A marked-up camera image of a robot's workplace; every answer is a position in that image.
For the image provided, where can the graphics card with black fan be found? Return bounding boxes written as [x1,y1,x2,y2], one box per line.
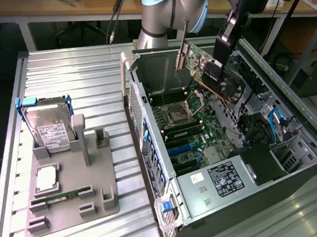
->
[170,12,253,111]

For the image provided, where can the white plastic parts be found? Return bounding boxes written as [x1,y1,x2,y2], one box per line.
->
[264,0,285,10]

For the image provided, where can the black slanted pole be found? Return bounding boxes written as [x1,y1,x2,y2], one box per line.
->
[255,0,317,57]

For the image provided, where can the metal socket cover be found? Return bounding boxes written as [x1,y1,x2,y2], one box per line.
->
[182,88,207,115]

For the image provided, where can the silver perforated disk bay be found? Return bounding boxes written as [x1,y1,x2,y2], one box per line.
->
[210,47,263,128]

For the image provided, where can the CPU socket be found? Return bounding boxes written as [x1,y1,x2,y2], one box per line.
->
[166,104,190,125]

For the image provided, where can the green motherboard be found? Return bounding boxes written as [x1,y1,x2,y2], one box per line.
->
[149,86,237,179]

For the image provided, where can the black RAM stick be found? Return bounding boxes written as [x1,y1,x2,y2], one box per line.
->
[161,123,205,142]

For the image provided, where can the grey cabinet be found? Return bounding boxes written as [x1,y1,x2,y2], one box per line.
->
[287,56,317,99]

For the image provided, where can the silver chipset heat sink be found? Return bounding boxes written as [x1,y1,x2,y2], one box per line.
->
[203,146,221,165]

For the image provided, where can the blue expansion slot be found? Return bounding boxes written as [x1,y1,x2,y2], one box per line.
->
[166,141,204,157]

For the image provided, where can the black plastic shroud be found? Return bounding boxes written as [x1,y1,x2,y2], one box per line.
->
[228,142,289,189]

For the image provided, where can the black chair base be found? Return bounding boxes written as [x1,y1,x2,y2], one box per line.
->
[54,17,113,49]

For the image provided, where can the grey power supply unit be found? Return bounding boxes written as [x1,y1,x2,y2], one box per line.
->
[175,154,259,219]

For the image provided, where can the open black PC case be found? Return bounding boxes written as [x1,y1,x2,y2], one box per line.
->
[117,27,317,237]

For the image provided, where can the blue case latch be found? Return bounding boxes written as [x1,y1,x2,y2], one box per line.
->
[158,200,174,215]

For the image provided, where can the wooden workbench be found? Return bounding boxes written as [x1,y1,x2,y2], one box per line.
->
[0,0,317,55]

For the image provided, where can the silver hard disk white label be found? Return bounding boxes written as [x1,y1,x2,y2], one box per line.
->
[21,102,78,157]

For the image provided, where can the blue plastic disk caddy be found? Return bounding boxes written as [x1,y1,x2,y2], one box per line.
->
[14,93,75,128]

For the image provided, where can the green RAM stick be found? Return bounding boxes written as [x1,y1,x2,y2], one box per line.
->
[31,186,92,206]

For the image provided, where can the CPU with silver lid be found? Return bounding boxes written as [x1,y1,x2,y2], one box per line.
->
[33,166,60,193]

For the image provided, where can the grey plastic parts rack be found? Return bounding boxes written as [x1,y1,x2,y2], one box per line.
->
[15,111,123,237]

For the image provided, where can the aluminium profile post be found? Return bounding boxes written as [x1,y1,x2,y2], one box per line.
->
[283,22,317,87]

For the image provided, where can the blue disk wire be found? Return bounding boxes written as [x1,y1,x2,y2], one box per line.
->
[267,106,289,145]

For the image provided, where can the black hanging cable with plug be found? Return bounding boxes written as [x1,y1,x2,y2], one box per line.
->
[104,0,131,44]

